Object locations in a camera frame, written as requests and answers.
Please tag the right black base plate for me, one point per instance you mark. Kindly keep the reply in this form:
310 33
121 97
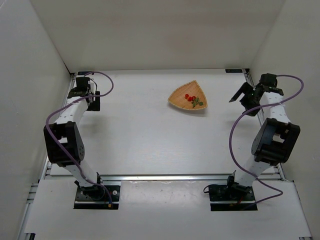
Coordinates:
224 199

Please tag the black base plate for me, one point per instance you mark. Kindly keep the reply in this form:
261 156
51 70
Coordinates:
96 198
224 199

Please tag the front aluminium rail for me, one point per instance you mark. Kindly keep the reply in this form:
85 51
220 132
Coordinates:
179 177

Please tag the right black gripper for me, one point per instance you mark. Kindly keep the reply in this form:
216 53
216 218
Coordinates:
246 95

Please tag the fake cherry sprig with leaves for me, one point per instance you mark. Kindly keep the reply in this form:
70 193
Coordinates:
195 101

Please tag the left aluminium rail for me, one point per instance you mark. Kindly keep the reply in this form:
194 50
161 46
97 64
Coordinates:
30 198

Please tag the woven bamboo fruit bowl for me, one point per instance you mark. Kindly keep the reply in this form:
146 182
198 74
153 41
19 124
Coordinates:
192 88

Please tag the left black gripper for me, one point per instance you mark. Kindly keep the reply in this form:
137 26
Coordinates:
94 104

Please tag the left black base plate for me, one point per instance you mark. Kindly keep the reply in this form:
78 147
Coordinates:
96 198

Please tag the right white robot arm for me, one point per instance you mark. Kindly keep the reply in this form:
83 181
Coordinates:
243 181

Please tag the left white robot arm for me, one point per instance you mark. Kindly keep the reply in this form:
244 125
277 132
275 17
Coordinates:
64 144

